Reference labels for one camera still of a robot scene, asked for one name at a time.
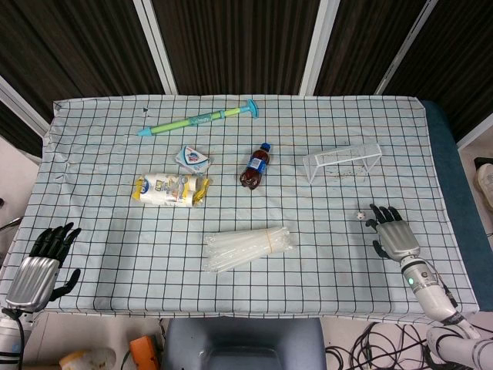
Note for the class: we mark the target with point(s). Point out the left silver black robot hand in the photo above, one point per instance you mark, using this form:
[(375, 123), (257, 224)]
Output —
[(32, 269)]

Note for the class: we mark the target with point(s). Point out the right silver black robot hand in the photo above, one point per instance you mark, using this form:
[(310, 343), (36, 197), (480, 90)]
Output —
[(396, 237)]

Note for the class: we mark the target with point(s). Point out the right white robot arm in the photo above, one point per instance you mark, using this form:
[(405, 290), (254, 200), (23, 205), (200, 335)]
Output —
[(435, 293)]

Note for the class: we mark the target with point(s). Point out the white sneaker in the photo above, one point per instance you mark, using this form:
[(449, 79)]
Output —
[(485, 187)]

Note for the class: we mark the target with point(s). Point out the yellow white plastic container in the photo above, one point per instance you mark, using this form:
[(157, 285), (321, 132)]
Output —
[(86, 358)]

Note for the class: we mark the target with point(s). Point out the orange handheld device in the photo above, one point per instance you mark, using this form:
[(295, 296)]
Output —
[(143, 352)]

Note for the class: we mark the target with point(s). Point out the bundle of clear plastic tubes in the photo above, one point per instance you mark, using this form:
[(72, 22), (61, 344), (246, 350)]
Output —
[(250, 246)]

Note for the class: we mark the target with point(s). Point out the small cola bottle blue cap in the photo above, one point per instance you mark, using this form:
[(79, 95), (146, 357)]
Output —
[(254, 170)]

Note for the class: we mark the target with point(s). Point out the white grid checked tablecloth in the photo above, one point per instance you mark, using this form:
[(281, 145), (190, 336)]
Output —
[(239, 231)]

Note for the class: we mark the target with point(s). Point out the white yellow snack bag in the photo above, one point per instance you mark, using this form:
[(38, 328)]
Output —
[(169, 189)]

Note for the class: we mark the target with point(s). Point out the white blue triangular packet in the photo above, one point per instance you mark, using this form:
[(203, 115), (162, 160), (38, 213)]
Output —
[(193, 159)]

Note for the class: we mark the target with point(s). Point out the green blue toy water pump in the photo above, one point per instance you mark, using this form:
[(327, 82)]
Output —
[(196, 120)]

